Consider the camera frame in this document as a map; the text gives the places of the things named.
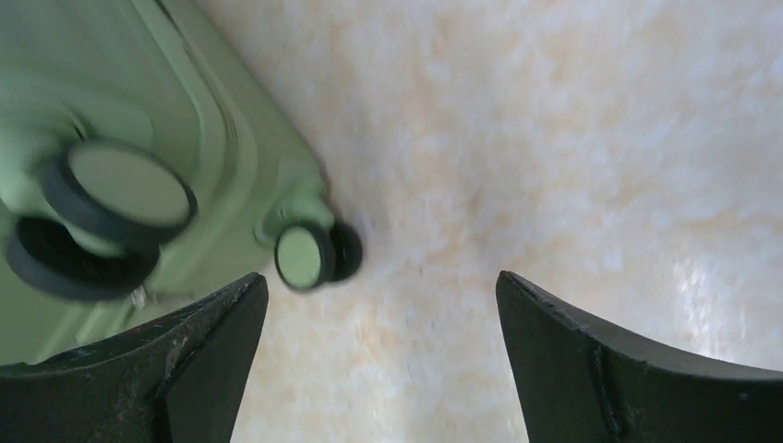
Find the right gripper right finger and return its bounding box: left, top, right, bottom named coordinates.
left=496, top=271, right=782, bottom=443

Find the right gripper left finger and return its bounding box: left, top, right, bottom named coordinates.
left=1, top=273, right=269, bottom=442

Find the green suitcase blue lining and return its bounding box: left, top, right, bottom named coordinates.
left=1, top=1, right=363, bottom=365

